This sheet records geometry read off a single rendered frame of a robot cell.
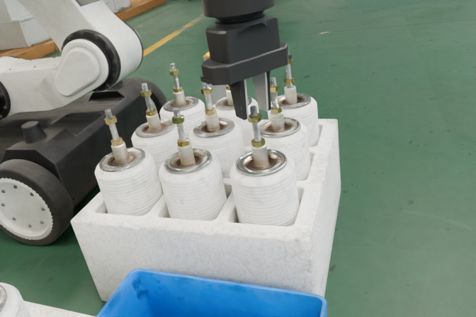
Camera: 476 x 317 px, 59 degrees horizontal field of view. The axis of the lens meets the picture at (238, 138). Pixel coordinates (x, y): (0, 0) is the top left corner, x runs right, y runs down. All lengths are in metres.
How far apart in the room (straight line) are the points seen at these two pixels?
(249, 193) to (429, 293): 0.34
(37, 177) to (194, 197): 0.41
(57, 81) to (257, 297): 0.67
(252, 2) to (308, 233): 0.31
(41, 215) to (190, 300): 0.45
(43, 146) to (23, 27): 2.32
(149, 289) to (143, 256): 0.05
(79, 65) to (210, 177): 0.47
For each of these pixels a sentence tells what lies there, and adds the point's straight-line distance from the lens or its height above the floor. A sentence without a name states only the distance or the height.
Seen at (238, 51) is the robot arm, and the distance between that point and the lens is 0.52.
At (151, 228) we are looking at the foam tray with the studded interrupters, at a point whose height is 0.18.
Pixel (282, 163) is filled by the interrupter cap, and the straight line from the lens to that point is 0.60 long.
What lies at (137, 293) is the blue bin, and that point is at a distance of 0.71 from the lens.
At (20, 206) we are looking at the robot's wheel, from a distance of 1.03.
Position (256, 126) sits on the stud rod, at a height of 0.31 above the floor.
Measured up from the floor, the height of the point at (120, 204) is 0.20.
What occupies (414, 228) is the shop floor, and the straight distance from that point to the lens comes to 0.90.
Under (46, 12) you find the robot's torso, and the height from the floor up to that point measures 0.46.
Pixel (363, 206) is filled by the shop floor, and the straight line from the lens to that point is 0.94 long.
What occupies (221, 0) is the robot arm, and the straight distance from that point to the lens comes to 0.50.
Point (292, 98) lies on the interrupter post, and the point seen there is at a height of 0.26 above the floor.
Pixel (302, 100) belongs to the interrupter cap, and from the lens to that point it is 0.82.
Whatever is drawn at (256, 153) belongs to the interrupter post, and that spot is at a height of 0.27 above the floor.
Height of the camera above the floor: 0.55
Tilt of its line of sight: 25 degrees down
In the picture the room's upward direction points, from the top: 9 degrees counter-clockwise
